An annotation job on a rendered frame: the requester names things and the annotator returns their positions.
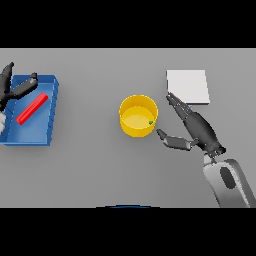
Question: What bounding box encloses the pale square scale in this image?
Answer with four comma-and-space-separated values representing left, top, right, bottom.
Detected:
166, 69, 211, 106

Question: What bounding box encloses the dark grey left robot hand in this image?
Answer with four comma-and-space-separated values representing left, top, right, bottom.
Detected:
0, 61, 39, 112

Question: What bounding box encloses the yellow bowl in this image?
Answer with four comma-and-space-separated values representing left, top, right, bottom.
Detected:
118, 94, 159, 138

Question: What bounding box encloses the red beaker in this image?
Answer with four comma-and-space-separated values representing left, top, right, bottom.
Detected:
15, 92, 49, 126

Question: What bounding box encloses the blue tray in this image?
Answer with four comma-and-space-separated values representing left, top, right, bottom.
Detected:
0, 74, 60, 147

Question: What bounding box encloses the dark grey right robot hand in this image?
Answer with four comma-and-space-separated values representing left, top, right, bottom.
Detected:
155, 92, 227, 158

